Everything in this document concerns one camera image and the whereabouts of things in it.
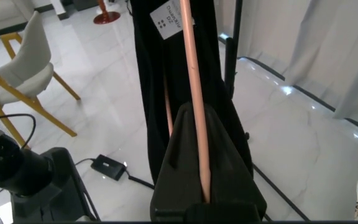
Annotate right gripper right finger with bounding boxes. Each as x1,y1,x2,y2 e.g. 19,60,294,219
204,105,267,215

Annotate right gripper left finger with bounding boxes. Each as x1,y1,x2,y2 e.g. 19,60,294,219
150,101,203,214

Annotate black garment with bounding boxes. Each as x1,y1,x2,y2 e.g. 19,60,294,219
128,0,255,185

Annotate pink clothes hanger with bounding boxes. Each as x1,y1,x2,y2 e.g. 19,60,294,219
162,0,213,203

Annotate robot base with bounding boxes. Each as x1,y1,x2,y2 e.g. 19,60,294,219
9,147,101,223

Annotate black clothes rack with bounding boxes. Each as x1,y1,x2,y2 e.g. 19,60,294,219
223,0,311,222

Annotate black power adapter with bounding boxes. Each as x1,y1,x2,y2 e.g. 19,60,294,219
75,154,155,190

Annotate white curtain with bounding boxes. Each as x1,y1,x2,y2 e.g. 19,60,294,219
213,0,358,131

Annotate red round stand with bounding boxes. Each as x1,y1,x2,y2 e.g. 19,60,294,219
93,0,121,25

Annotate white chair yellow legs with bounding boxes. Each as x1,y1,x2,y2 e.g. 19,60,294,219
0,11,82,149

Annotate pale sofa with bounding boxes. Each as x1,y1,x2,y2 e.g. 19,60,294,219
0,0,36,42

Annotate black cable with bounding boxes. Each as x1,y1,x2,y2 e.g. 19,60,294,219
0,113,37,150

